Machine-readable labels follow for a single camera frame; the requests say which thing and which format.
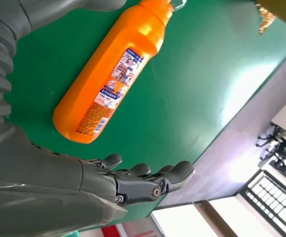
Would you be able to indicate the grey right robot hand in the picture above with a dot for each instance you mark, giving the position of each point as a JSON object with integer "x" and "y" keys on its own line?
{"x": 34, "y": 189}

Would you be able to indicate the red box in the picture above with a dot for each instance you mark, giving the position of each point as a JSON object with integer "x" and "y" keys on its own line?
{"x": 111, "y": 231}

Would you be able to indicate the black window grille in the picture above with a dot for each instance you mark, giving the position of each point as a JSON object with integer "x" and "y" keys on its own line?
{"x": 268, "y": 199}

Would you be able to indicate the black chair base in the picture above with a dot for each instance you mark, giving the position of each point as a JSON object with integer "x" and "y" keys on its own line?
{"x": 284, "y": 153}

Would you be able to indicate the crinkled yellow plastic bag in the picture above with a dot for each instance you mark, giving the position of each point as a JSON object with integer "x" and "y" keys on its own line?
{"x": 281, "y": 9}

